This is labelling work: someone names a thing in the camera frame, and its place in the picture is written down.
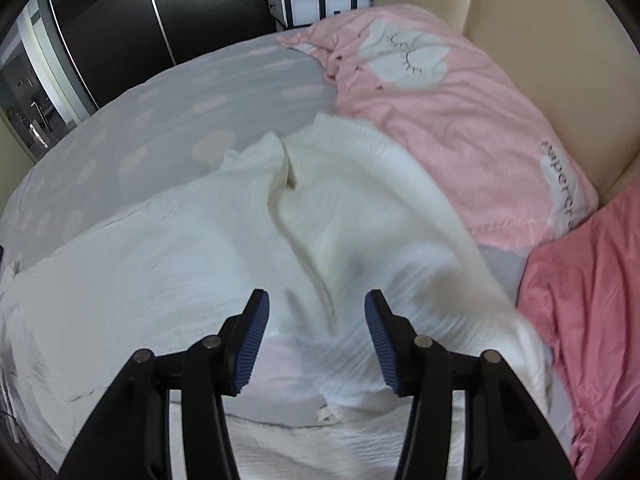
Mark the light pink printed pillow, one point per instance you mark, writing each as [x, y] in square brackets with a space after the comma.
[488, 148]

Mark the white muslin blanket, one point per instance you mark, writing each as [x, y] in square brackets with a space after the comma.
[317, 219]

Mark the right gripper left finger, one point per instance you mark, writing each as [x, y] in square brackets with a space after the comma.
[126, 435]

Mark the white nightstand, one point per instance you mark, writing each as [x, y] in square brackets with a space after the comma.
[292, 14]

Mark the beige padded headboard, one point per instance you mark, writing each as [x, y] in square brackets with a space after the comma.
[577, 60]

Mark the dark pink pillow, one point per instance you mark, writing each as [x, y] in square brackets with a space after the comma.
[581, 293]

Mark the grey polka dot bedsheet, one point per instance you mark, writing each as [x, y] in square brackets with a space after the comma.
[175, 128]

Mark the black sliding wardrobe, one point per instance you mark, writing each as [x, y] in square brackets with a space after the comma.
[117, 44]

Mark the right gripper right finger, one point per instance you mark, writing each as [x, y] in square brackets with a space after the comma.
[505, 434]

